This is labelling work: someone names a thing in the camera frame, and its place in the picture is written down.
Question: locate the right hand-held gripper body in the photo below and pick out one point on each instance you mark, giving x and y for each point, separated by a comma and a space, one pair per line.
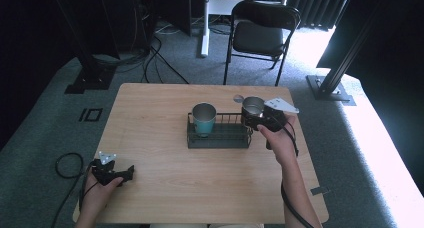
271, 116

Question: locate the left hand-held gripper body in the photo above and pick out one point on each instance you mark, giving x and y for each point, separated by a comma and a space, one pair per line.
106, 171

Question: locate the black steel cup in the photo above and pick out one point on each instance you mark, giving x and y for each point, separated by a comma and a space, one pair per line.
252, 105

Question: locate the teal steel cup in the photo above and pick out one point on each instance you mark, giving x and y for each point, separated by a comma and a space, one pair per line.
204, 119

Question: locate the person's left hand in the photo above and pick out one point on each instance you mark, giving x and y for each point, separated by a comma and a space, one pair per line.
100, 194

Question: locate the person's right hand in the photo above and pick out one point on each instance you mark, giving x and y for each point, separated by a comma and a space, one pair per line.
281, 144

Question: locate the grey round disc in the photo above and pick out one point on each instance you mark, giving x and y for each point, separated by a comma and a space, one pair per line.
238, 98

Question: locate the black metal stand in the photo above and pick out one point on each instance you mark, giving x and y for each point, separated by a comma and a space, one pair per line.
90, 74
330, 84

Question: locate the black folding chair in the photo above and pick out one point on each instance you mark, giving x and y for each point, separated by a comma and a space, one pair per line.
260, 38

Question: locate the grey tape strip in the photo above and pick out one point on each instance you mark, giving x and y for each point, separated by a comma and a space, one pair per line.
319, 190

